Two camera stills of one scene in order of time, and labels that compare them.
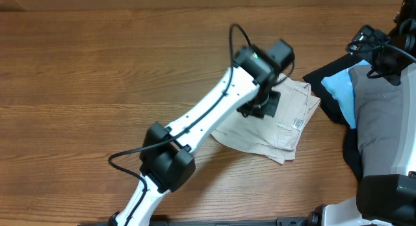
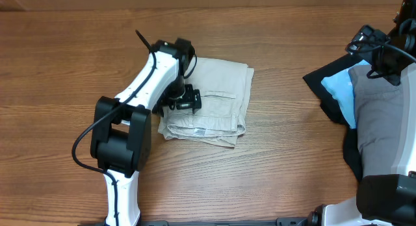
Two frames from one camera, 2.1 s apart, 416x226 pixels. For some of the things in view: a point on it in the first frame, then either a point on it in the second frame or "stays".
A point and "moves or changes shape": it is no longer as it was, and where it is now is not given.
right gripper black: [375, 36] stays
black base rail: [281, 221] stays
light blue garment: [340, 86] stays
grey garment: [378, 111] stays
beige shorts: [277, 134] moves or changes shape
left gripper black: [270, 106] → [192, 97]
